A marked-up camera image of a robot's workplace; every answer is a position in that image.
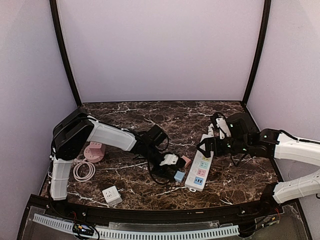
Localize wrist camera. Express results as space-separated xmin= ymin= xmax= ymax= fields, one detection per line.
xmin=159 ymin=154 xmax=179 ymax=166
xmin=210 ymin=112 xmax=231 ymax=139

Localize right black frame post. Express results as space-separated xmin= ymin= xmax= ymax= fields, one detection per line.
xmin=241 ymin=0 xmax=272 ymax=108

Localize grey slotted cable duct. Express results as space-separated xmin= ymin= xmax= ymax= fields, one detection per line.
xmin=32 ymin=213 xmax=240 ymax=240

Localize white socket cable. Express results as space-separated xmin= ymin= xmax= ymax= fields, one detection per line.
xmin=72 ymin=159 xmax=97 ymax=183

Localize white multicolour power strip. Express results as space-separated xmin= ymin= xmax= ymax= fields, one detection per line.
xmin=184 ymin=134 xmax=214 ymax=192

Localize pink cube socket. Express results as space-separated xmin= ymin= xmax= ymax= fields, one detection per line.
xmin=88 ymin=141 xmax=102 ymax=152

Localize white cube socket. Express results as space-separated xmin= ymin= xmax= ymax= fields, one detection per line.
xmin=102 ymin=185 xmax=123 ymax=207

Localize black front table rail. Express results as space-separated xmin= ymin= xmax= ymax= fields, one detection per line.
xmin=53 ymin=200 xmax=276 ymax=225

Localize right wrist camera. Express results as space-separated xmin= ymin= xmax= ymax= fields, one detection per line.
xmin=210 ymin=112 xmax=231 ymax=139

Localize blue plug adapter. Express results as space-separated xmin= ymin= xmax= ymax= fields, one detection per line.
xmin=174 ymin=170 xmax=185 ymax=186

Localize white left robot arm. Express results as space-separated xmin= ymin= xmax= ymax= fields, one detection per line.
xmin=49 ymin=108 xmax=186 ymax=201

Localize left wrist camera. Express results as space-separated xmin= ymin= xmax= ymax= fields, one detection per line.
xmin=159 ymin=154 xmax=179 ymax=166

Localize left black frame post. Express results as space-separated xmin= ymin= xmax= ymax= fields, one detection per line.
xmin=49 ymin=0 xmax=82 ymax=108

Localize pink plug adapter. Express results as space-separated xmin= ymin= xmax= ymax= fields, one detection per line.
xmin=181 ymin=155 xmax=192 ymax=168

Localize small circuit board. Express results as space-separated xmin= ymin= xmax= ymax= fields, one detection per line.
xmin=72 ymin=223 xmax=95 ymax=236

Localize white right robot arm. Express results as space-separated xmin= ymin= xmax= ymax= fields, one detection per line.
xmin=196 ymin=112 xmax=320 ymax=205

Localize black frame post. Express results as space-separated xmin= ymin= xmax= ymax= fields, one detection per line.
xmin=241 ymin=0 xmax=272 ymax=108
xmin=49 ymin=0 xmax=82 ymax=108

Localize pink round power socket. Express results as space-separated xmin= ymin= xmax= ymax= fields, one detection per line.
xmin=83 ymin=146 xmax=105 ymax=163

